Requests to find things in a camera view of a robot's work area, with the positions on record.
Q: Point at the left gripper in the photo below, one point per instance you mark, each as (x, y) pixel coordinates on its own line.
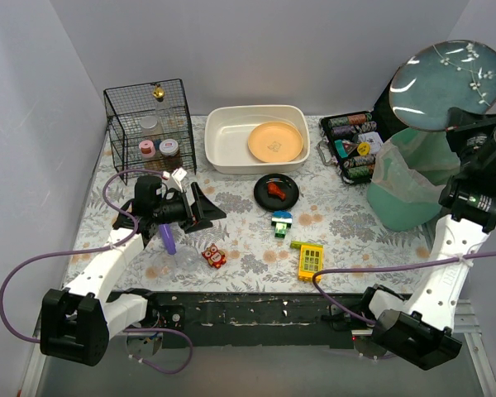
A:
(191, 208)

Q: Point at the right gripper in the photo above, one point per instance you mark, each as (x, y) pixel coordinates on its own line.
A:
(457, 122)

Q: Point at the blue ceramic plate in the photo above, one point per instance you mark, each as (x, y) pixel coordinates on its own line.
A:
(451, 74)

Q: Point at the brown spice jar white lid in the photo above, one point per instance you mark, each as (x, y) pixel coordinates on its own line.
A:
(169, 150)

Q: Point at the red drumstick toy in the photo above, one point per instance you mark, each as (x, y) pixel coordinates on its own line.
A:
(274, 190)

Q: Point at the black small plate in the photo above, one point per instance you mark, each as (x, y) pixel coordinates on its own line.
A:
(272, 203)

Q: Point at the pink lid spice jar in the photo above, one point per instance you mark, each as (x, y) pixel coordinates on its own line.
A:
(147, 149)

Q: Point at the yellow bear plate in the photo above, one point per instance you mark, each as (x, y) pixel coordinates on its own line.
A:
(275, 142)

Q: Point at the silver lid spice jar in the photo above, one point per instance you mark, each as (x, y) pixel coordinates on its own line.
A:
(150, 127)

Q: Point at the glass bottle gold stopper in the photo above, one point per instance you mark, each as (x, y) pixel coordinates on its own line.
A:
(162, 107)

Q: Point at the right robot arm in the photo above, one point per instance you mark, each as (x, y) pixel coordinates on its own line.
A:
(419, 329)

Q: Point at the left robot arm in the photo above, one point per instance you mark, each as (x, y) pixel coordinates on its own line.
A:
(78, 321)

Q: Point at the red owl toy block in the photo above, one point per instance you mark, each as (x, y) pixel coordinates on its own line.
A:
(215, 257)

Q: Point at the clear bin liner bag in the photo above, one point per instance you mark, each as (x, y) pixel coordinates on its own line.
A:
(414, 166)

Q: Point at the green trash bin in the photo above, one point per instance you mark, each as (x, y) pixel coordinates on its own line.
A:
(396, 215)

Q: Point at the green blue toy block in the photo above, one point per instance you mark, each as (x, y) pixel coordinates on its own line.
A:
(282, 222)

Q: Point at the white rectangular basin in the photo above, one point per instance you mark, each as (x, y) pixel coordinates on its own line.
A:
(226, 138)

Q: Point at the black poker chip case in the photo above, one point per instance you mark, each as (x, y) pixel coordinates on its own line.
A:
(355, 138)

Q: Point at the yellow window toy block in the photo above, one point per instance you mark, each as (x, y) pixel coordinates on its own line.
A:
(310, 259)

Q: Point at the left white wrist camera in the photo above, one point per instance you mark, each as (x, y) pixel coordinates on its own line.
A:
(177, 175)

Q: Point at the black wire rack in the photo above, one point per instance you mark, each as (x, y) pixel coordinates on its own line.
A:
(126, 105)

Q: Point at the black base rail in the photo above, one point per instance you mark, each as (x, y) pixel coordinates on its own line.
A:
(249, 320)

